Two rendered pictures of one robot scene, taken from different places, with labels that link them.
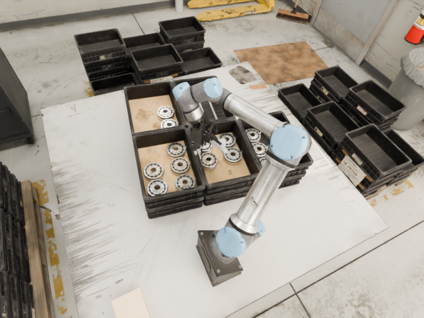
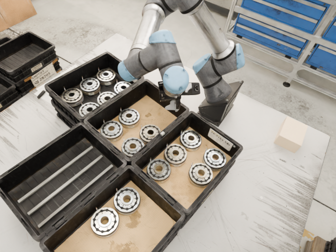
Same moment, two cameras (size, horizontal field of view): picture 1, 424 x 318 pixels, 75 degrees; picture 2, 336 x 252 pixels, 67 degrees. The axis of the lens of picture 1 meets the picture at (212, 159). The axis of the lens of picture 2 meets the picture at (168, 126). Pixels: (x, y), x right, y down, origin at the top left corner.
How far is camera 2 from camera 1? 1.36 m
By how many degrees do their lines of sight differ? 63
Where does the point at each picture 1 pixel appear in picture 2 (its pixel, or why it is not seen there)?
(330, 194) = not seen: hidden behind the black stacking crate
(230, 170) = (146, 115)
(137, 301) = (286, 131)
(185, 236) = not seen: hidden behind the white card
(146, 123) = (137, 238)
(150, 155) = (181, 195)
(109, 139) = not seen: outside the picture
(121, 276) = (279, 161)
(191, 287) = (244, 116)
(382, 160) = (28, 53)
